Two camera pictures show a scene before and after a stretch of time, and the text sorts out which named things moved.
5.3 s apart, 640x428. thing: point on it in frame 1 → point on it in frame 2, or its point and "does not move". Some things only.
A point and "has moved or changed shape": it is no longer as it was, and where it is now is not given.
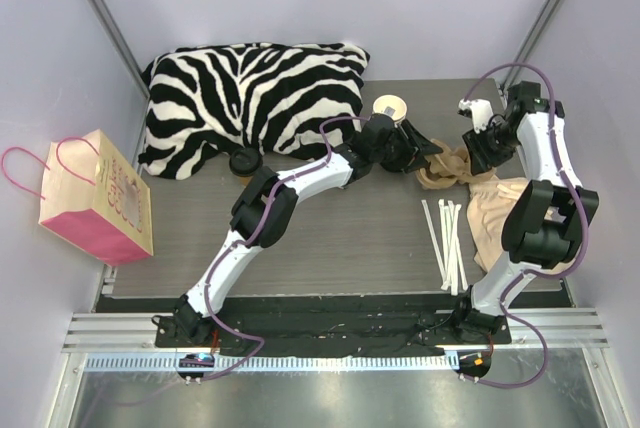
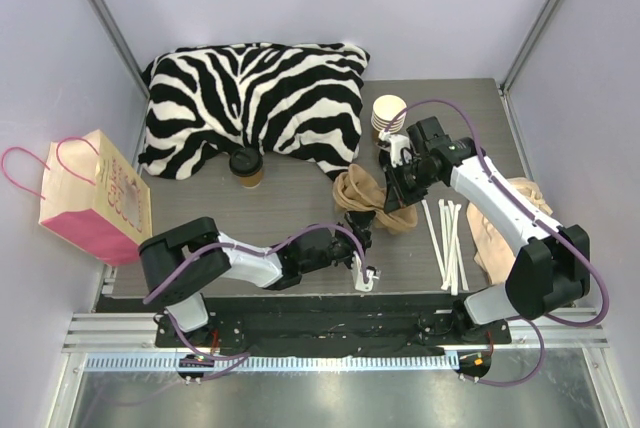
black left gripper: (412, 143) → (351, 241)
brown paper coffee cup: (245, 180) does not move
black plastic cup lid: (245, 161) does not move
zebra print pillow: (211, 100) does not move
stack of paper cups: (392, 105) does not move
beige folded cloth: (490, 203) does not move
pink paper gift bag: (92, 200) does not move
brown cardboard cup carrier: (450, 168) has moved or changed shape
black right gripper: (480, 155) → (400, 180)
